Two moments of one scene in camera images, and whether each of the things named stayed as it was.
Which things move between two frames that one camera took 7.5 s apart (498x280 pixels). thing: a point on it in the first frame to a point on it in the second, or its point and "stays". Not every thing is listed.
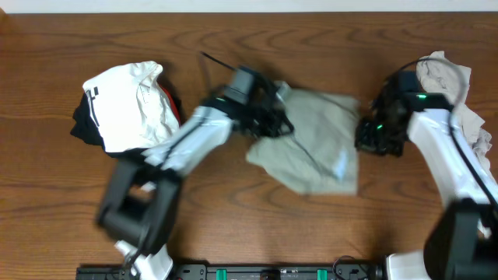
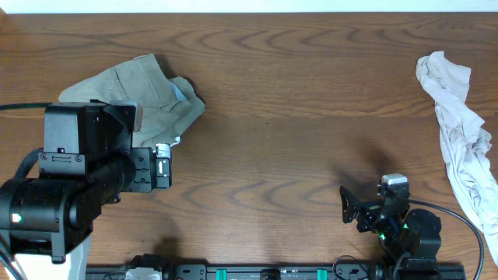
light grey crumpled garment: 436,75 stays
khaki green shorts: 320,155 to 168,105
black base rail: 204,272 stays
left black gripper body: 270,117 to 142,169
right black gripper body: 380,138 to 371,220
